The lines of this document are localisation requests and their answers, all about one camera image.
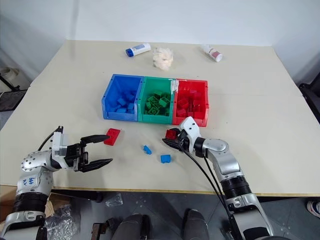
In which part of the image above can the black table bracket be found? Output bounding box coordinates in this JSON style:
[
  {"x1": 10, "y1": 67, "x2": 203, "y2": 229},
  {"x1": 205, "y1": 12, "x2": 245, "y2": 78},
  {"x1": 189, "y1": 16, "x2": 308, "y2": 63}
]
[{"x1": 50, "y1": 189, "x2": 104, "y2": 204}]

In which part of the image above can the white sneaker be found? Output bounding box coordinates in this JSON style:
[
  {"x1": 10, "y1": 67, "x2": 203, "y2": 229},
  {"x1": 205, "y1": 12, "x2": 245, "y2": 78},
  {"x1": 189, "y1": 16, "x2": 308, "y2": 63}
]
[{"x1": 306, "y1": 199, "x2": 320, "y2": 214}]

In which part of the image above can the brown cardboard box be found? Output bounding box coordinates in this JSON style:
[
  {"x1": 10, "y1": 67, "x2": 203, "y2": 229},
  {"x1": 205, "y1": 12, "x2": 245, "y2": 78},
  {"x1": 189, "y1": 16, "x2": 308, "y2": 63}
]
[{"x1": 0, "y1": 184, "x2": 72, "y2": 222}]

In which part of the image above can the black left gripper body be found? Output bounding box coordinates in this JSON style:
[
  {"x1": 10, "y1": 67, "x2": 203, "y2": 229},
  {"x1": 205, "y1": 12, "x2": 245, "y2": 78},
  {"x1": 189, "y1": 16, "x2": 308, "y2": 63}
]
[{"x1": 64, "y1": 142, "x2": 90, "y2": 172}]

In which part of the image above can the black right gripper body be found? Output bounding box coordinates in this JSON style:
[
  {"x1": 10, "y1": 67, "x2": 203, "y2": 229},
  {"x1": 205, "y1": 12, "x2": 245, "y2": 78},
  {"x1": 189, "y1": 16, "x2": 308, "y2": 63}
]
[{"x1": 175, "y1": 129, "x2": 195, "y2": 153}]

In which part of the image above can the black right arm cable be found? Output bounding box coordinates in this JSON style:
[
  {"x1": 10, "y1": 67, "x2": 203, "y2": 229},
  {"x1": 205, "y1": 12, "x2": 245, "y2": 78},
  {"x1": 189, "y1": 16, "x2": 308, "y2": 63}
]
[
  {"x1": 182, "y1": 148, "x2": 229, "y2": 213},
  {"x1": 203, "y1": 155, "x2": 236, "y2": 240}
]

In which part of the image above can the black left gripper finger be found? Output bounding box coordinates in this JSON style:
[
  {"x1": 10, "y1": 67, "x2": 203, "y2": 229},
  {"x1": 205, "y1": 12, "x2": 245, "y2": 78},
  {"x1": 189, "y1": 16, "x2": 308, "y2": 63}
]
[
  {"x1": 80, "y1": 134, "x2": 111, "y2": 147},
  {"x1": 79, "y1": 157, "x2": 114, "y2": 174}
]

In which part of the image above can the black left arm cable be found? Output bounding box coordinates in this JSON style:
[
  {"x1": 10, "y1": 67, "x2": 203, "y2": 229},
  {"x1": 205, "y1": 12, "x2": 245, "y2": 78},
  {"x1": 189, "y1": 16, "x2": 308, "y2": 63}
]
[{"x1": 37, "y1": 125, "x2": 64, "y2": 152}]

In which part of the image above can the blue plastic bin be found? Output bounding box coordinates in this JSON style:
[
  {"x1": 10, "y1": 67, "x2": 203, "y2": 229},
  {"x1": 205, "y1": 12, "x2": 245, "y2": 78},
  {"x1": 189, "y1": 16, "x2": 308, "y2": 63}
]
[{"x1": 101, "y1": 73, "x2": 145, "y2": 123}]

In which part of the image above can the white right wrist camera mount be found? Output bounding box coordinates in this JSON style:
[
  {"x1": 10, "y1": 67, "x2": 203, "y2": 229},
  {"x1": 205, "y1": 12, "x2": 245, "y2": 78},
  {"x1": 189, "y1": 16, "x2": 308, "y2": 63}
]
[{"x1": 178, "y1": 116, "x2": 202, "y2": 154}]

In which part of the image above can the large red block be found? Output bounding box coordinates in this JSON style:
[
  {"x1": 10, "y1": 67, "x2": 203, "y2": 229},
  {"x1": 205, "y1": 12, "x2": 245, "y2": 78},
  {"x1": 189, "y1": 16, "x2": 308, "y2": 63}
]
[{"x1": 103, "y1": 127, "x2": 122, "y2": 146}]

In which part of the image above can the cream crumpled cloth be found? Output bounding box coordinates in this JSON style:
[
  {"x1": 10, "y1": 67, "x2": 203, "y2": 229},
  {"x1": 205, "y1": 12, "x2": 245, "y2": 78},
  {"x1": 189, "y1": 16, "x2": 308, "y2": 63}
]
[{"x1": 152, "y1": 47, "x2": 175, "y2": 72}]

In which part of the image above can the green plastic bin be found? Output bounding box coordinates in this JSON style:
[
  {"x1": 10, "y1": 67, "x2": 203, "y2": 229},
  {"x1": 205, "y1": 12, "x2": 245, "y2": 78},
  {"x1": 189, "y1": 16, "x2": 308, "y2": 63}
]
[{"x1": 136, "y1": 76, "x2": 177, "y2": 125}]

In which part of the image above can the red plastic bin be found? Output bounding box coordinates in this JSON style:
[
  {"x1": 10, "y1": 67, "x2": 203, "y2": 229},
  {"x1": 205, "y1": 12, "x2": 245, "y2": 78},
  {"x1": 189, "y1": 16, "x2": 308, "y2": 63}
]
[{"x1": 171, "y1": 78, "x2": 210, "y2": 128}]

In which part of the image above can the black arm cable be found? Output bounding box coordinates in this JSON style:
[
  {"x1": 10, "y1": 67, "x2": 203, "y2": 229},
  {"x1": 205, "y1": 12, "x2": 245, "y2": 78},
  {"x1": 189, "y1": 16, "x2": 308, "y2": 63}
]
[
  {"x1": 203, "y1": 155, "x2": 236, "y2": 240},
  {"x1": 182, "y1": 148, "x2": 229, "y2": 213},
  {"x1": 37, "y1": 125, "x2": 64, "y2": 152}
]

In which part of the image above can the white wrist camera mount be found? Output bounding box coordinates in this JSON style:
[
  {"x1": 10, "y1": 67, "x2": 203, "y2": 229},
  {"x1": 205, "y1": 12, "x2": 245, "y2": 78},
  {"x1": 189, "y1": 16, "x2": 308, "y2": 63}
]
[
  {"x1": 51, "y1": 131, "x2": 70, "y2": 158},
  {"x1": 178, "y1": 116, "x2": 202, "y2": 154}
]

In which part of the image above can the dark rounded shape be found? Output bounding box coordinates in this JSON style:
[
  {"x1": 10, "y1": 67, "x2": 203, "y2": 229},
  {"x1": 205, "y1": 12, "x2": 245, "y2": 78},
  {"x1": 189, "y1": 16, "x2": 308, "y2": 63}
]
[
  {"x1": 183, "y1": 208, "x2": 210, "y2": 240},
  {"x1": 116, "y1": 213, "x2": 151, "y2": 240}
]

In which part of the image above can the clear plastic bag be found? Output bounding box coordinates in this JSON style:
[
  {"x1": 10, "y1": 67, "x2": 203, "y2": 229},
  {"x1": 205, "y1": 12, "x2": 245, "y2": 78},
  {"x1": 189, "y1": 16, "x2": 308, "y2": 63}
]
[
  {"x1": 104, "y1": 193, "x2": 124, "y2": 208},
  {"x1": 44, "y1": 204, "x2": 79, "y2": 240}
]

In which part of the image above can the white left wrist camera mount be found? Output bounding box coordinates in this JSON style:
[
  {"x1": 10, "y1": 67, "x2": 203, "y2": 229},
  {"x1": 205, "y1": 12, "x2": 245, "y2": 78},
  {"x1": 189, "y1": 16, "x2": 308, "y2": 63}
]
[{"x1": 51, "y1": 131, "x2": 70, "y2": 158}]

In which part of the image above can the white bottle with blue cap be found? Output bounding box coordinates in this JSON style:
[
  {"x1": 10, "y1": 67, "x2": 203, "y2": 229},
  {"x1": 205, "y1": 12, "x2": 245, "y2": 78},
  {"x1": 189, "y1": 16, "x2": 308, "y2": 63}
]
[{"x1": 125, "y1": 42, "x2": 152, "y2": 58}]

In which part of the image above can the white bottle with red label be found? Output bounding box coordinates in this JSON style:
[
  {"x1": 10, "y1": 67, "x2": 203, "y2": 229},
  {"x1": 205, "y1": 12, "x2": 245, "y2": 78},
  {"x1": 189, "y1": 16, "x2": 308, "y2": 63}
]
[{"x1": 201, "y1": 44, "x2": 224, "y2": 63}]

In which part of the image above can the small red block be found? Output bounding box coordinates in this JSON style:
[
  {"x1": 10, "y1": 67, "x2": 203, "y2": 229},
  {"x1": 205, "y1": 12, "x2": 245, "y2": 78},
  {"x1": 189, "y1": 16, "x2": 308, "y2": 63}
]
[{"x1": 165, "y1": 128, "x2": 179, "y2": 141}]

